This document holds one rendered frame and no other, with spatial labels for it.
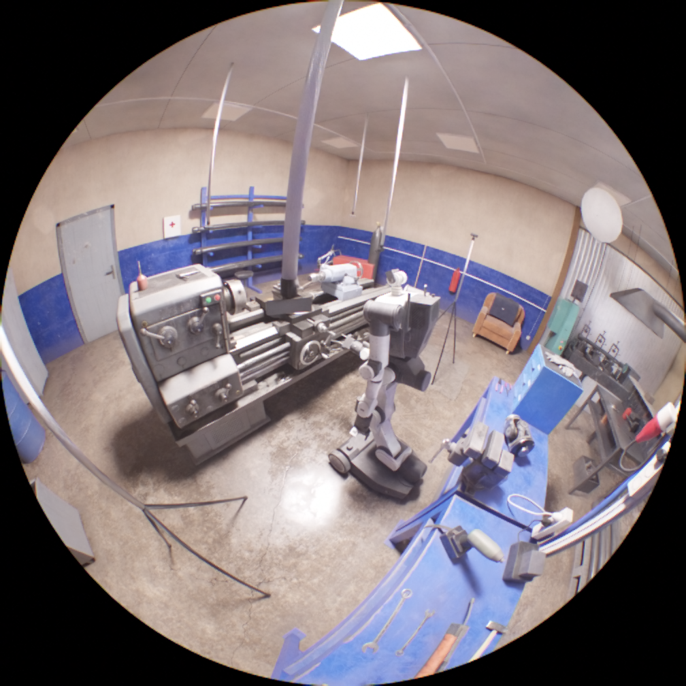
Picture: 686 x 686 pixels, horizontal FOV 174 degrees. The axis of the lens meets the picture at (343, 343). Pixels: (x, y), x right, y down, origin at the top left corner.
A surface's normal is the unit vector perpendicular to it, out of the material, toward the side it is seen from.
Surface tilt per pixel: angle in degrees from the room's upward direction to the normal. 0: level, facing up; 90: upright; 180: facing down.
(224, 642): 0
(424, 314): 88
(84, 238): 90
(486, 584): 0
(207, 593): 0
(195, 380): 32
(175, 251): 90
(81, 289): 90
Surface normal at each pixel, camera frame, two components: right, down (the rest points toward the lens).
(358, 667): 0.13, -0.83
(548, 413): -0.64, 0.34
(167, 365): 0.76, 0.43
